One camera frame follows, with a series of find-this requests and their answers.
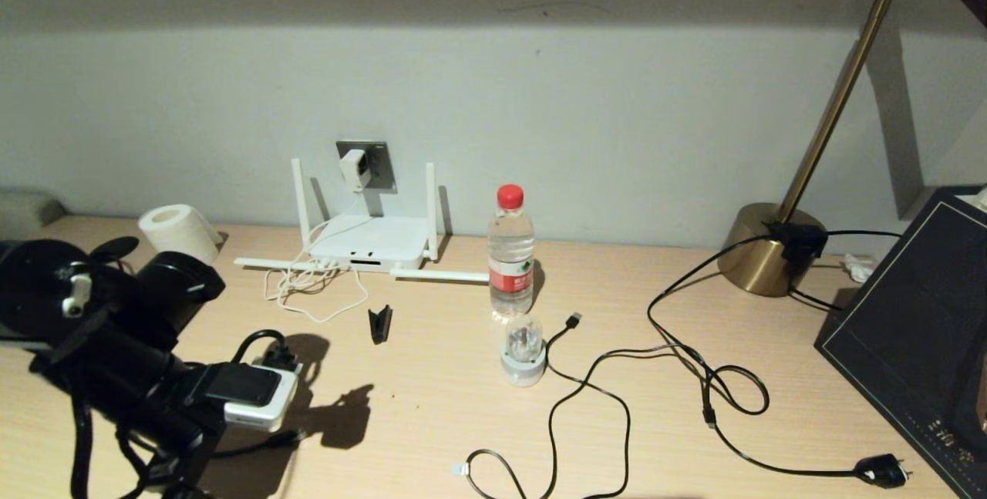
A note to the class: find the small black clip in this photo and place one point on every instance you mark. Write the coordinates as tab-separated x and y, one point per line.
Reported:
380	327

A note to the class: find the small glass dome night light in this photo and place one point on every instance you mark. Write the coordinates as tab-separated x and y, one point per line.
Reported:
523	368

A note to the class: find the grey wall socket plate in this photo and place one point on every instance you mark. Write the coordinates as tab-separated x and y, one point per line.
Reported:
382	167

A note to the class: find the black lamp switch box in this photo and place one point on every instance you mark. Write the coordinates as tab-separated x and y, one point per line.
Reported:
802	241

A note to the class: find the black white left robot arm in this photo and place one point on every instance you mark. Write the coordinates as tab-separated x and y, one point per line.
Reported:
38	291

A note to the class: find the clear water bottle red cap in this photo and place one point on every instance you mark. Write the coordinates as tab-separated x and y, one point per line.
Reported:
511	252

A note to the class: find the white router with antennas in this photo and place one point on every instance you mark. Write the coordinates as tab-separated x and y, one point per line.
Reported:
378	241

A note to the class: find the crumpled white tissue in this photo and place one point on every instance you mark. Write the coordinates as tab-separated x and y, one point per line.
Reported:
857	268

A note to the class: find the white power adapter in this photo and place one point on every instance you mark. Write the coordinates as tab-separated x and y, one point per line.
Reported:
351	175

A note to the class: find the brass desk lamp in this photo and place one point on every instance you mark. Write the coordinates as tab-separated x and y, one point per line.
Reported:
759	260

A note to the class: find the white toilet paper roll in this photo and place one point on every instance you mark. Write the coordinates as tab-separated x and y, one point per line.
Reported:
181	233

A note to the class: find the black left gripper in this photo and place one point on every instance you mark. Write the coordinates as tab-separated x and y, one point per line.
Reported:
193	414

